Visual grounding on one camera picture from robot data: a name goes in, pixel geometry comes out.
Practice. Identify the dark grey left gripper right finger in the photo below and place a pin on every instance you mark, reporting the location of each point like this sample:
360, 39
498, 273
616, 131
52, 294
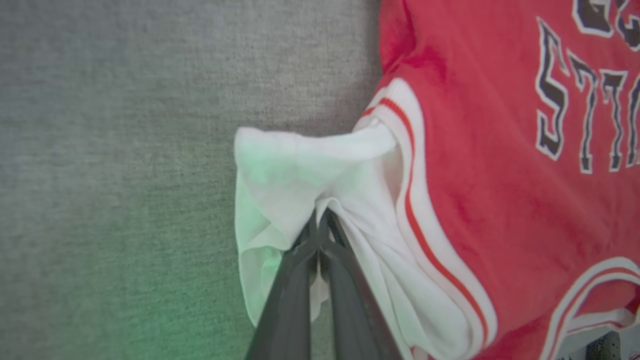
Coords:
350, 300

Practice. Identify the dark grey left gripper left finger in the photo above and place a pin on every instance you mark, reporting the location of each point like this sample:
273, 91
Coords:
290, 300

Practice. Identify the red and white basketball jersey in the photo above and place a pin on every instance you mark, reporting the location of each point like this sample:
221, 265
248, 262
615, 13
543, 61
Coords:
490, 200

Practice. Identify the grey fabric sofa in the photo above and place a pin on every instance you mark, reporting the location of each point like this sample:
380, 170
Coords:
125, 175

